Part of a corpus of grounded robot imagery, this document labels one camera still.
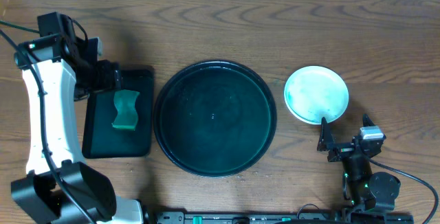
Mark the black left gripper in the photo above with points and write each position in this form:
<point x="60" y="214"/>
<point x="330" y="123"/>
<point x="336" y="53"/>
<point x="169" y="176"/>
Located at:
<point x="112" y="76"/>

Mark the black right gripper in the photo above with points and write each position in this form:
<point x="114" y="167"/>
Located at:
<point x="327" y="143"/>

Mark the mint green plate front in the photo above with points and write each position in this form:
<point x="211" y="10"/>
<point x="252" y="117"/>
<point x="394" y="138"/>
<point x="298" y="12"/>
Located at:
<point x="315" y="92"/>

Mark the green scrubbing sponge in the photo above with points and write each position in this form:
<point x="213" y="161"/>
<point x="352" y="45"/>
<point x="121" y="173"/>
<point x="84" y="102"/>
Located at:
<point x="127" y="116"/>

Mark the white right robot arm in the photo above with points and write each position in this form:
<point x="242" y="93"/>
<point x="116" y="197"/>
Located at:
<point x="368" y="191"/>

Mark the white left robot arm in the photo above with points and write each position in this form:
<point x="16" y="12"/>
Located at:
<point x="80" y="107"/>

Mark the rectangular black water tray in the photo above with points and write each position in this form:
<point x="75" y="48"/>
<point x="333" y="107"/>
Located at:
<point x="100" y="139"/>

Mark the round black tray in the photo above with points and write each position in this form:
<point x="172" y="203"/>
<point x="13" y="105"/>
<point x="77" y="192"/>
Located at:
<point x="215" y="118"/>

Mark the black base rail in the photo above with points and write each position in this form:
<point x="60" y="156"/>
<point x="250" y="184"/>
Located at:
<point x="306" y="214"/>

